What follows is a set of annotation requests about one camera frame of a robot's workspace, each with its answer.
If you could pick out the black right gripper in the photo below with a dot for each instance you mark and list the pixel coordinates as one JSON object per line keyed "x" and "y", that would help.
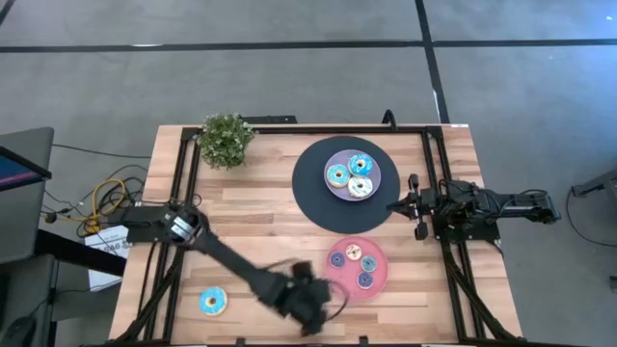
{"x": 424, "y": 205}

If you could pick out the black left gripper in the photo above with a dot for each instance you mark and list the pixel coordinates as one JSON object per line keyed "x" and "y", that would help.
{"x": 303, "y": 299}

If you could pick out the small purple iced donut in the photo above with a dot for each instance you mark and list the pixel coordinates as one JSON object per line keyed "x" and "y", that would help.
{"x": 337, "y": 264}
{"x": 365, "y": 284}

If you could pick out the small white chocolate-drizzle donut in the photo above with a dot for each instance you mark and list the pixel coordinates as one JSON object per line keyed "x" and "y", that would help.
{"x": 353, "y": 256}

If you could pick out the large white iced donut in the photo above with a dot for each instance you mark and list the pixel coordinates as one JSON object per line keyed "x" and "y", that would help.
{"x": 356, "y": 192}

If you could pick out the small teal iced donut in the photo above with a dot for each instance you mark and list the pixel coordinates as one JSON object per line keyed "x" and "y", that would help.
{"x": 368, "y": 268}

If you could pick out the large blue iced donut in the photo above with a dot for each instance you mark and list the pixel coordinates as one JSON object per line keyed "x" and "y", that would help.
{"x": 207, "y": 307}
{"x": 355, "y": 170}
{"x": 333, "y": 181}

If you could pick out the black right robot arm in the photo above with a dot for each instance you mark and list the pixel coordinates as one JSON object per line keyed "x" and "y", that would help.
{"x": 482, "y": 206}

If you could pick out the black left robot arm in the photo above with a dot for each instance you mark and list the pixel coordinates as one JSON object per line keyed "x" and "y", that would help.
{"x": 231, "y": 260}

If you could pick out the pink plate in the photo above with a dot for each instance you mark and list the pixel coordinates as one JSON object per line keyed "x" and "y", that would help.
{"x": 347, "y": 290}

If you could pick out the lavender plate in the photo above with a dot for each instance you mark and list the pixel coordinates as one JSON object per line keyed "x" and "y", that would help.
{"x": 333, "y": 160}

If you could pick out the round black mat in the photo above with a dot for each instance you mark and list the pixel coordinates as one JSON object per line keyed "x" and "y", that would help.
{"x": 313, "y": 212}

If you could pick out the small white label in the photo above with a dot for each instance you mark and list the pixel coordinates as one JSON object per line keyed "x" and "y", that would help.
{"x": 460, "y": 125}

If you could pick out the flat black bar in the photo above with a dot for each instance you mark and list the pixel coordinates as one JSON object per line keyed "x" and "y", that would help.
{"x": 270, "y": 119}

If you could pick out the green potted plant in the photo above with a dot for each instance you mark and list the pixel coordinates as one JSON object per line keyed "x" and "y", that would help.
{"x": 225, "y": 141}

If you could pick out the grey stand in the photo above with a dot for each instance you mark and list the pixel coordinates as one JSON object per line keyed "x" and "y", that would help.
{"x": 598, "y": 185}

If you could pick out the white printed box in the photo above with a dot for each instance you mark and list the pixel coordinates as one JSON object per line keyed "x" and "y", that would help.
{"x": 111, "y": 246}

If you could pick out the black desk edge bar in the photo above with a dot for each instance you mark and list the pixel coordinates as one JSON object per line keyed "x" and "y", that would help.
{"x": 72, "y": 250}

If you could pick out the black computer mouse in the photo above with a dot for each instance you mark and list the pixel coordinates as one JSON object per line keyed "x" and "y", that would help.
{"x": 17, "y": 332}

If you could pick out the blue-screen monitor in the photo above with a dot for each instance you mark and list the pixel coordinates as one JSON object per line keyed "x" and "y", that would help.
{"x": 14, "y": 173}

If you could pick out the small black bracket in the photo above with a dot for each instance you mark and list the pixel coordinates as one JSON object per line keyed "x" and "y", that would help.
{"x": 363, "y": 341}
{"x": 239, "y": 342}

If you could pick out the black aluminium table frame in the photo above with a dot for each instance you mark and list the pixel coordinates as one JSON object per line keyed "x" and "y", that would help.
{"x": 337, "y": 130}

